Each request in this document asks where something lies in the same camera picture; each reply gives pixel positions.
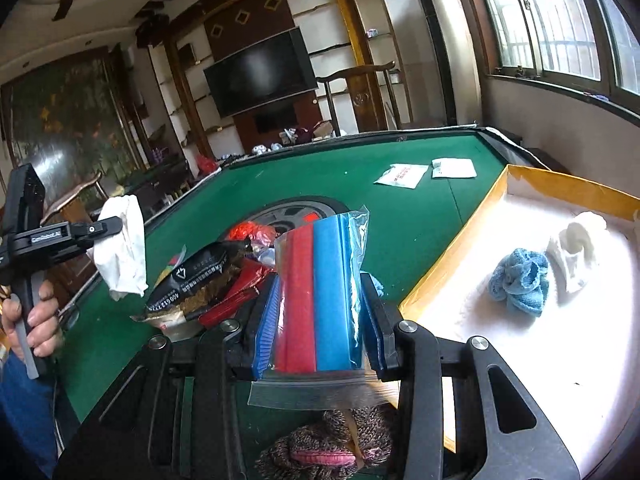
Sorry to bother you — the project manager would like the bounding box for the grey round table hub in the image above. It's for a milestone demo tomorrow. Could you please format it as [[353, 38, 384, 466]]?
[[245, 197, 353, 241]]

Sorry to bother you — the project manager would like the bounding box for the dark red foil packet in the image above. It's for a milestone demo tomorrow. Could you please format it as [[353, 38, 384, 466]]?
[[197, 260, 276, 328]]

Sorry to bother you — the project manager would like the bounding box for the wooden chair with carved back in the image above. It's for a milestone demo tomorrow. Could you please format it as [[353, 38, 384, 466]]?
[[316, 61, 416, 137]]

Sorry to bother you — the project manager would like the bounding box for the large wall painting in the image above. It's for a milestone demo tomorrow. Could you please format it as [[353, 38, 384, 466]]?
[[0, 55, 151, 196]]

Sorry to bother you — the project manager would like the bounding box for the person's left forearm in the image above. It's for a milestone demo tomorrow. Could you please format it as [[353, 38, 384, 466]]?
[[0, 345, 68, 480]]

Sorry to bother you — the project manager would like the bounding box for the large window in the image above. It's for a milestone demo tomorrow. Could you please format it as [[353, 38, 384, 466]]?
[[470, 0, 640, 98]]

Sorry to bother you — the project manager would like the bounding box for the wooden armchair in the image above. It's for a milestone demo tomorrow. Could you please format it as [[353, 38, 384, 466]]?
[[40, 170, 109, 226]]

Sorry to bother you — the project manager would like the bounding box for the brown knitted sock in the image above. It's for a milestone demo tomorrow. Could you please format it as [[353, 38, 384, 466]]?
[[255, 405, 401, 480]]

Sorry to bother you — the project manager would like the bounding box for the plain white packet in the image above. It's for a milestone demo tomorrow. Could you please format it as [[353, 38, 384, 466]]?
[[431, 157, 477, 180]]

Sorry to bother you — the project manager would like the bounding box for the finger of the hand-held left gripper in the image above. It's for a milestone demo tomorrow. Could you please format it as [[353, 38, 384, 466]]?
[[74, 216, 124, 242], [57, 241, 101, 262]]

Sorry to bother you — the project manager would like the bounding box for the red crinkly wrapped snack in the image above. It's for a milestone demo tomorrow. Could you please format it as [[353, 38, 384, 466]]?
[[227, 220, 279, 249]]

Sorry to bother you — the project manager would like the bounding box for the white cloth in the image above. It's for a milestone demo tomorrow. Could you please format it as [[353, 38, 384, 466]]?
[[86, 194, 149, 302]]

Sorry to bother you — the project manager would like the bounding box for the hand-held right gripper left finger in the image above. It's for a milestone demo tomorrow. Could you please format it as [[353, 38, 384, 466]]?
[[52, 274, 281, 480]]

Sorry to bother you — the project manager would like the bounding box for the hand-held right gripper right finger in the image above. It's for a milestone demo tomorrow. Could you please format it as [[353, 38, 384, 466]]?
[[359, 271, 581, 480]]

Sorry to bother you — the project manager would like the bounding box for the yellow wooden tray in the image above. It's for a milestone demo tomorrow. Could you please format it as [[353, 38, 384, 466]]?
[[397, 162, 640, 480]]

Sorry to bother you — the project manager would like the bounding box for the black flat television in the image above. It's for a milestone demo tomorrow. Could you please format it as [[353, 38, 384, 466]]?
[[202, 26, 319, 119]]

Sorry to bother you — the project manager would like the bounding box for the blue knitted sock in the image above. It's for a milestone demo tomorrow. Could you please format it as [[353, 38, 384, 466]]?
[[489, 247, 551, 317]]

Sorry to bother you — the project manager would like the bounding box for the person's left hand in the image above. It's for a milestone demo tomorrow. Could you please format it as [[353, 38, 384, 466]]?
[[0, 280, 65, 361]]

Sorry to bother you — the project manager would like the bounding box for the zip bag of red blue cloths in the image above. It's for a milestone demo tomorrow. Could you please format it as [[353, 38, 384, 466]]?
[[248, 206, 401, 408]]

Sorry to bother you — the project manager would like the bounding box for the tall standing air conditioner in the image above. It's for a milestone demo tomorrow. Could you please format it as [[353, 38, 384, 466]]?
[[412, 0, 483, 127]]

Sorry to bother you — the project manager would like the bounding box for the white packet with red print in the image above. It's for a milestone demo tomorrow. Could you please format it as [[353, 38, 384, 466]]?
[[374, 162, 431, 191]]

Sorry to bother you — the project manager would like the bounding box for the white sock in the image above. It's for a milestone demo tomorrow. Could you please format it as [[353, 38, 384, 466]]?
[[545, 211, 608, 297]]

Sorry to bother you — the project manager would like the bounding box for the black snack packet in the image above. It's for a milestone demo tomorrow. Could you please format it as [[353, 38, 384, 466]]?
[[131, 240, 253, 333]]

